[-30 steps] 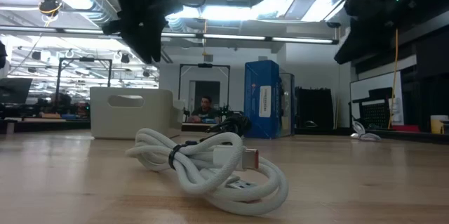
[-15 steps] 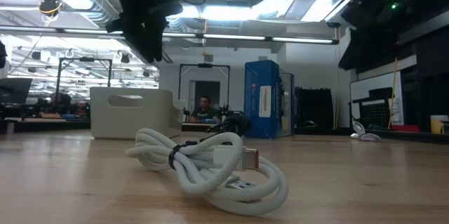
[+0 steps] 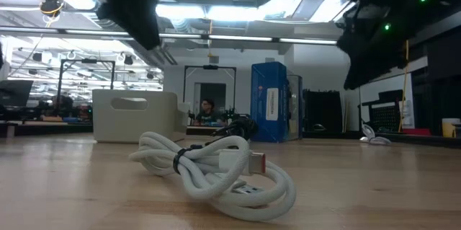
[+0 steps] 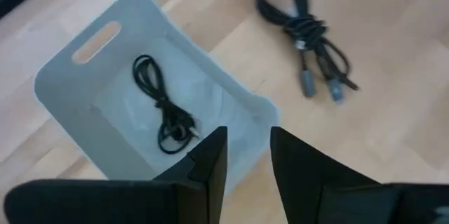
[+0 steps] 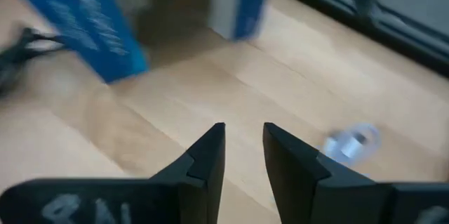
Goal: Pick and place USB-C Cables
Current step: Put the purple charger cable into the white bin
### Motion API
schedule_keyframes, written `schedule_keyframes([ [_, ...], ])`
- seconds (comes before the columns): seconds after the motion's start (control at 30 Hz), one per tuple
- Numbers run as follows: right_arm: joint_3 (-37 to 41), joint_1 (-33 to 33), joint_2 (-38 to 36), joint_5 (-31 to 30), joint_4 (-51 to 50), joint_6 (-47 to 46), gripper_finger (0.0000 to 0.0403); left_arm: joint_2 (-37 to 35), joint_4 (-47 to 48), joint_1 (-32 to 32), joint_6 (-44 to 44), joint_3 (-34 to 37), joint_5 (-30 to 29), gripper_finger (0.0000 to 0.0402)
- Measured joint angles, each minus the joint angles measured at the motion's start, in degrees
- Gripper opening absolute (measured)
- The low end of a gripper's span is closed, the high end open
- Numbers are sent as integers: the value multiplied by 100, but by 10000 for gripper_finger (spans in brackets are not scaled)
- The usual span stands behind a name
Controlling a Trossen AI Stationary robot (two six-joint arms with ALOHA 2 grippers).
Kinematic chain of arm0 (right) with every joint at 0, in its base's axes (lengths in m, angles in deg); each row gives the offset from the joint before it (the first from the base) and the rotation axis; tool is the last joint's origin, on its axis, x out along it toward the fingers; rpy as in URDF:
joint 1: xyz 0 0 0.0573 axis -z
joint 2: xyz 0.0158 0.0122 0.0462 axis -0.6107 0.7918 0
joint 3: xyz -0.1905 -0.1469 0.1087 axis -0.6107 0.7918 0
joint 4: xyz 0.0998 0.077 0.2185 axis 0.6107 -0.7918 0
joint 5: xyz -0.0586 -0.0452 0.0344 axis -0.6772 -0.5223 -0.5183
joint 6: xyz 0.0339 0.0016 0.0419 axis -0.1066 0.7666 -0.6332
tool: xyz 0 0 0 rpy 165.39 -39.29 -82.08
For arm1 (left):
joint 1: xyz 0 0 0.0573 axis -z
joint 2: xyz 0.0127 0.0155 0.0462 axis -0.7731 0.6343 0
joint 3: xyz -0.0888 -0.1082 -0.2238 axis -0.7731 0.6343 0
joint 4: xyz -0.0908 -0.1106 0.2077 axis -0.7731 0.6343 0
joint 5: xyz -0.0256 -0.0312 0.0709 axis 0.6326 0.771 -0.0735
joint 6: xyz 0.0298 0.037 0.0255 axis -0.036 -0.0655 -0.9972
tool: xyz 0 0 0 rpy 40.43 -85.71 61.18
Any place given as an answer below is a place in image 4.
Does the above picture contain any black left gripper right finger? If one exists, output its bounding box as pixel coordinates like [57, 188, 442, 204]
[269, 126, 449, 224]

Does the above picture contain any thin black coiled cable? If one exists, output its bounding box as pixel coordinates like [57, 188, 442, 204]
[132, 54, 200, 155]

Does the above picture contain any white plastic bin with handle slots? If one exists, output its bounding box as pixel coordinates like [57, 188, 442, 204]
[33, 0, 281, 197]

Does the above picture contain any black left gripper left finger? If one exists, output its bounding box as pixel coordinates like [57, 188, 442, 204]
[4, 126, 229, 224]

